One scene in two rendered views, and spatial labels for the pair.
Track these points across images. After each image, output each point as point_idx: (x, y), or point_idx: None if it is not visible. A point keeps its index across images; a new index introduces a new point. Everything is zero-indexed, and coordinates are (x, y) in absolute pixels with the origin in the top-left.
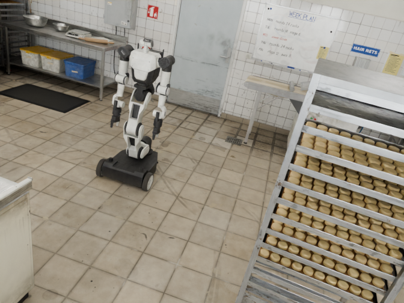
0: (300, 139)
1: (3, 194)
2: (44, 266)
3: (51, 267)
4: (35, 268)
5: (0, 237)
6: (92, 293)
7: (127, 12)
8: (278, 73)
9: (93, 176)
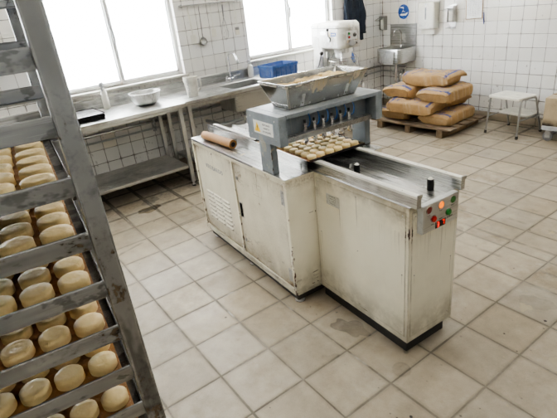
0: (49, 154)
1: (388, 185)
2: (457, 371)
3: (453, 377)
4: (455, 362)
5: (375, 226)
6: (385, 411)
7: None
8: None
9: None
